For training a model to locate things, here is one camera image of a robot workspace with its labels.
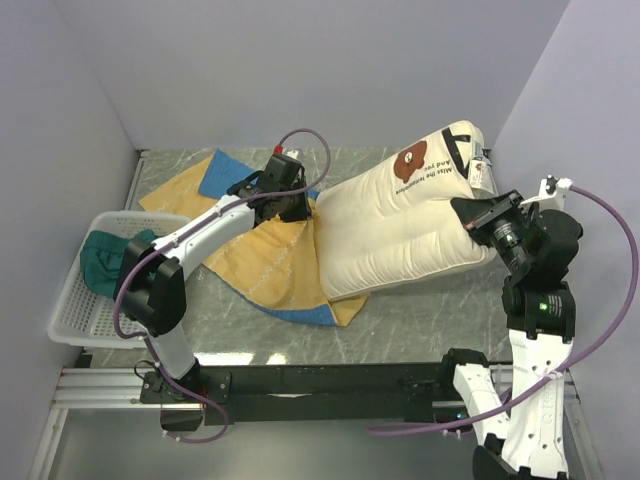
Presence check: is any cream pillow with bear print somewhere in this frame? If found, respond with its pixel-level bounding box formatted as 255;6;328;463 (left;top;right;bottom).
314;120;496;301

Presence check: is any black base beam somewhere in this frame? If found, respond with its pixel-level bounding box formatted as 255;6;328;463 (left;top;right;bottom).
140;363;467;431

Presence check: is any white plastic basket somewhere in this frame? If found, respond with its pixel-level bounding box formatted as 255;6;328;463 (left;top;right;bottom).
48;210;189;349

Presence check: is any green cloth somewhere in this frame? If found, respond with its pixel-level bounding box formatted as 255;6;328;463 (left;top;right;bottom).
80;229;157;298

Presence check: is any aluminium rail frame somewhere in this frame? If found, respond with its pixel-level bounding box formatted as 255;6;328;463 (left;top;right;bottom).
29;363;166;480

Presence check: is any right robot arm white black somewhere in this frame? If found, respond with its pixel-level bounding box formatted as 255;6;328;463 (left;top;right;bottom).
438;191;583;479

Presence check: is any blue and yellow pillowcase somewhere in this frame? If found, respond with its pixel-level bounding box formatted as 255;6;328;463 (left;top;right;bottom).
140;150;368;327

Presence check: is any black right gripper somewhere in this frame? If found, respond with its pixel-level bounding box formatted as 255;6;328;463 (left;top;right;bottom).
451;188;533;272

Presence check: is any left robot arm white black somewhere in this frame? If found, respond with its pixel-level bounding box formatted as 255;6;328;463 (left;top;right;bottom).
114;152;311;402

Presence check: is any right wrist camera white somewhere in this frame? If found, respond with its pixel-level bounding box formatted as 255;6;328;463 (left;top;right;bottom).
520;175;573;211

